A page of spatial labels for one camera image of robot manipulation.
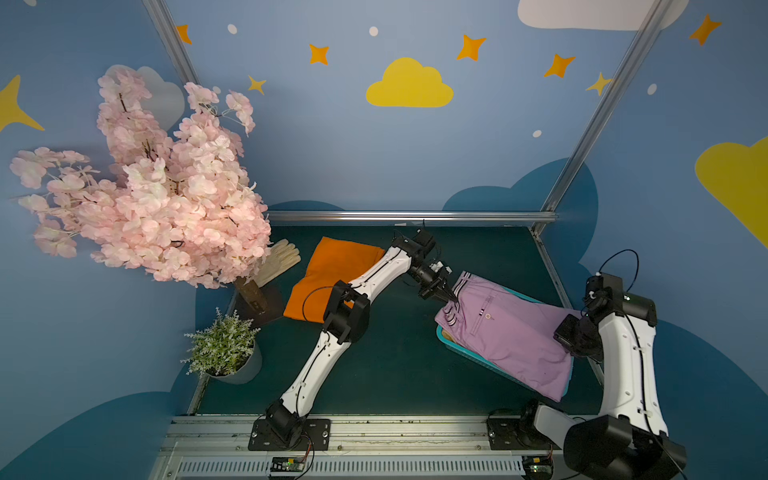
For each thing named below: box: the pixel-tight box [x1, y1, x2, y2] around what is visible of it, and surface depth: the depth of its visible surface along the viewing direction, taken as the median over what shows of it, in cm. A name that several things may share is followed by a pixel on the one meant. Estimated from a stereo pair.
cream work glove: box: [251, 239, 301, 288], surface depth 113 cm
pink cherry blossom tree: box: [9, 68, 272, 315], surface depth 53 cm
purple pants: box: [435, 271, 583, 402], surface depth 82 cm
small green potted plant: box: [181, 307, 262, 385], surface depth 74 cm
